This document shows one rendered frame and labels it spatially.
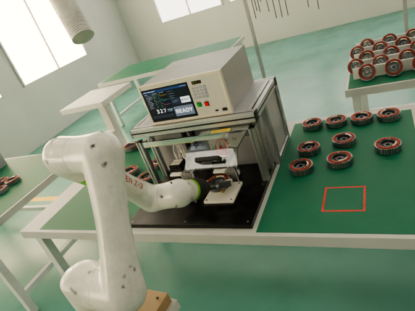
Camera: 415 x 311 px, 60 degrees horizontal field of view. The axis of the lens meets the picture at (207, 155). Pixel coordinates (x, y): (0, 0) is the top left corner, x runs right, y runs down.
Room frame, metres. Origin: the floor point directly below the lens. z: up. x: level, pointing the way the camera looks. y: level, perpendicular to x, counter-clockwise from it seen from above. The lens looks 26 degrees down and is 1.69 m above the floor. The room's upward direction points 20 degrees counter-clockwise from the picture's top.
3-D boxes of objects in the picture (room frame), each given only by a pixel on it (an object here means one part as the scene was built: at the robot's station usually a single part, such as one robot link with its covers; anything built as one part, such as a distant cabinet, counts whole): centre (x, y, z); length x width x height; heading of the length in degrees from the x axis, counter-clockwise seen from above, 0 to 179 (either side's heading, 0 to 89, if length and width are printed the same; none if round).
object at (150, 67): (5.39, 0.06, 0.38); 2.10 x 0.90 x 0.75; 59
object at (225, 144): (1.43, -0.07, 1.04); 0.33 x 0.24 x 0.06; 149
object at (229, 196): (1.46, -0.01, 0.78); 0.15 x 0.15 x 0.01; 59
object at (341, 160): (1.39, -0.56, 0.77); 0.11 x 0.11 x 0.04
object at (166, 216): (1.53, 0.09, 0.76); 0.64 x 0.47 x 0.02; 59
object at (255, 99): (1.79, -0.07, 1.09); 0.68 x 0.44 x 0.05; 59
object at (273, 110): (1.70, -0.39, 0.91); 0.28 x 0.03 x 0.32; 149
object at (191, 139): (1.60, 0.04, 1.03); 0.62 x 0.01 x 0.03; 59
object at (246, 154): (1.74, -0.04, 0.92); 0.66 x 0.01 x 0.30; 59
